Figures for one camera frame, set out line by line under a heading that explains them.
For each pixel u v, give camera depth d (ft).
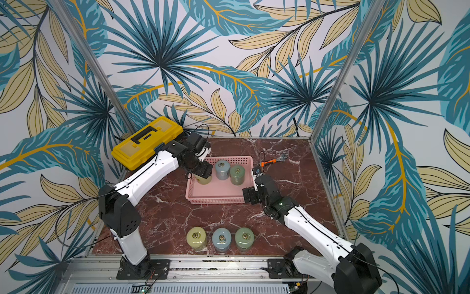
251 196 2.38
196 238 2.40
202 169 2.45
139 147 2.97
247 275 2.41
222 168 3.11
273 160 3.56
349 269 1.28
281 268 2.45
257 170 2.34
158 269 2.43
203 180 2.85
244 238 2.40
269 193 1.97
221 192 3.32
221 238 2.40
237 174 3.06
